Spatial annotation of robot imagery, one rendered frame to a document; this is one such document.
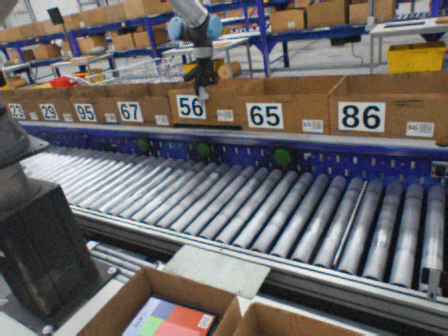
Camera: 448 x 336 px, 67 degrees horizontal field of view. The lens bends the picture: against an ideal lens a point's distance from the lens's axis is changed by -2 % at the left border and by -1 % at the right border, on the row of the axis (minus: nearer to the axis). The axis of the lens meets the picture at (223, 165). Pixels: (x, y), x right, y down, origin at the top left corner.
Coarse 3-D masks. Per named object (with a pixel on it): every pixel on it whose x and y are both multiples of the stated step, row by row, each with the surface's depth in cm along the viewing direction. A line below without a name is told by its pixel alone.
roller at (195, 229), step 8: (248, 168) 150; (240, 176) 145; (248, 176) 147; (232, 184) 140; (240, 184) 141; (224, 192) 135; (232, 192) 136; (216, 200) 131; (224, 200) 132; (208, 208) 127; (216, 208) 127; (200, 216) 123; (208, 216) 123; (192, 224) 119; (200, 224) 120; (208, 224) 123; (184, 232) 117; (192, 232) 116; (200, 232) 119
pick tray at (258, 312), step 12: (252, 312) 73; (264, 312) 72; (276, 312) 70; (288, 312) 69; (240, 324) 68; (252, 324) 73; (264, 324) 74; (276, 324) 72; (288, 324) 70; (300, 324) 69; (312, 324) 67; (324, 324) 65
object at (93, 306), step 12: (108, 288) 98; (120, 288) 97; (96, 300) 94; (108, 300) 93; (240, 300) 86; (252, 300) 85; (264, 300) 85; (0, 312) 96; (84, 312) 91; (96, 312) 90; (300, 312) 80; (0, 324) 92; (12, 324) 91; (72, 324) 88; (84, 324) 87; (336, 324) 75
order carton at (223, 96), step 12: (192, 84) 183; (228, 84) 181; (240, 84) 178; (252, 84) 158; (216, 96) 154; (228, 96) 151; (216, 108) 156; (228, 108) 153; (180, 120) 170; (192, 120) 166; (204, 120) 162; (216, 120) 159
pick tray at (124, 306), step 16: (144, 272) 89; (160, 272) 86; (128, 288) 85; (144, 288) 90; (160, 288) 89; (176, 288) 86; (192, 288) 82; (208, 288) 79; (112, 304) 80; (128, 304) 85; (144, 304) 89; (192, 304) 86; (208, 304) 82; (224, 304) 79; (96, 320) 77; (112, 320) 81; (128, 320) 85; (224, 320) 70
